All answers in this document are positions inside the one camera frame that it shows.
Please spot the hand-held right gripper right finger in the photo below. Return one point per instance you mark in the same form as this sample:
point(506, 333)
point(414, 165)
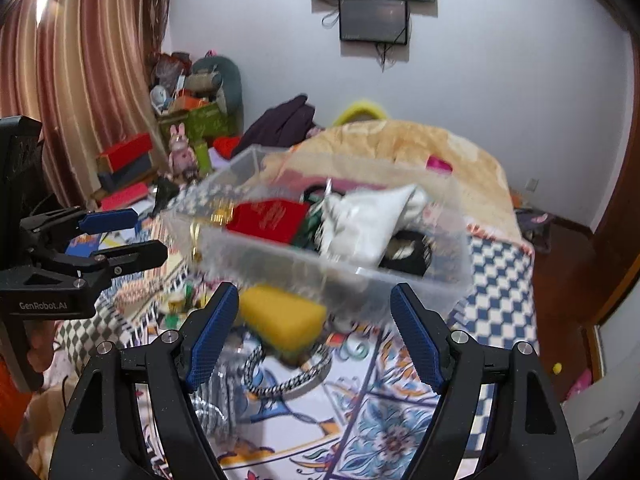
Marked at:
point(416, 332)

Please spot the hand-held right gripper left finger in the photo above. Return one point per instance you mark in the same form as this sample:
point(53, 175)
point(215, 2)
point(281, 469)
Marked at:
point(214, 330)

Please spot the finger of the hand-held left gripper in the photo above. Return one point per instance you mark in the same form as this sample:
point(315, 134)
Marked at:
point(135, 255)
point(111, 219)

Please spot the yellow sponge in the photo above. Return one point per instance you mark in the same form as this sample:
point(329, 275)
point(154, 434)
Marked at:
point(281, 316)

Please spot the clear plastic storage box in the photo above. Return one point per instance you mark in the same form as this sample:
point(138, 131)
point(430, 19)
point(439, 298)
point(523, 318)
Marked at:
point(320, 240)

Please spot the person's left hand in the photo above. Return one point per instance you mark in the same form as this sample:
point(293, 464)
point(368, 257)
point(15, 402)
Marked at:
point(40, 342)

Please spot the pink flat box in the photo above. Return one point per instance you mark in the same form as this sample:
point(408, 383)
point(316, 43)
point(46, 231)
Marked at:
point(124, 195)

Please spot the red gift box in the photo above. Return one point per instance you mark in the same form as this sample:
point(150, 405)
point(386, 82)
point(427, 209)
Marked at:
point(125, 151)

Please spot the black and white round pouch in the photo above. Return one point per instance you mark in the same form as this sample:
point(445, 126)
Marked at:
point(407, 252)

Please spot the blue checkered quilt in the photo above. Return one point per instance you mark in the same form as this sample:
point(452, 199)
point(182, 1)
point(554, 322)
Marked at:
point(500, 285)

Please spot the pink bunny doll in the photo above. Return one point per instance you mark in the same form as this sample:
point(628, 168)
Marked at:
point(182, 154)

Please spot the white cloth bag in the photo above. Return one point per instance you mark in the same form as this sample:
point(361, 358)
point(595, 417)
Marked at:
point(360, 225)

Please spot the patterned bed sheet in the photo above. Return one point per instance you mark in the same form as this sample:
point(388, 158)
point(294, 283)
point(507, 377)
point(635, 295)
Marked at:
point(320, 410)

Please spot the green gift box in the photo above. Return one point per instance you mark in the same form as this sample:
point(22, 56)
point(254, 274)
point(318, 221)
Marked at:
point(210, 121)

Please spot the striped pink curtain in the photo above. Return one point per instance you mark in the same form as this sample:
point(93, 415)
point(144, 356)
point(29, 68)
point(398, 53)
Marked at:
point(75, 80)

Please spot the grey plush toy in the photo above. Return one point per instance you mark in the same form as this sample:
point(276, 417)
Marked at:
point(220, 80)

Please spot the beige blanket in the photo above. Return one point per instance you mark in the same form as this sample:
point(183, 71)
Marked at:
point(400, 150)

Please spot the dark purple garment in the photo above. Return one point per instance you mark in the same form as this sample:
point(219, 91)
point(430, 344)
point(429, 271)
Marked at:
point(280, 122)

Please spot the yellow plush item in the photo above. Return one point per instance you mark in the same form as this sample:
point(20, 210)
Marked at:
point(360, 110)

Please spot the small black monitor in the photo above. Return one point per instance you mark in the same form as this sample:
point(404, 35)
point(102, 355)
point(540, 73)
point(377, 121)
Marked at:
point(373, 18)

